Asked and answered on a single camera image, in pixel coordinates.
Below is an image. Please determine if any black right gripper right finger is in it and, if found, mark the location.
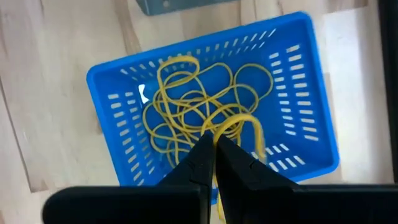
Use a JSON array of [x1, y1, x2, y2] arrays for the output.
[[214, 133, 296, 224]]

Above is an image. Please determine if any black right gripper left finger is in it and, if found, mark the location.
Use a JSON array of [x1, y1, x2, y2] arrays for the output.
[[157, 133, 215, 224]]

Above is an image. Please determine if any blue plastic basket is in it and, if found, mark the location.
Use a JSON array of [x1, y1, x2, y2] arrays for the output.
[[86, 11, 340, 206]]

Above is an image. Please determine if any grey perforated metal shelf riser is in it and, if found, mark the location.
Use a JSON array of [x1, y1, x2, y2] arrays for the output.
[[136, 0, 237, 16]]

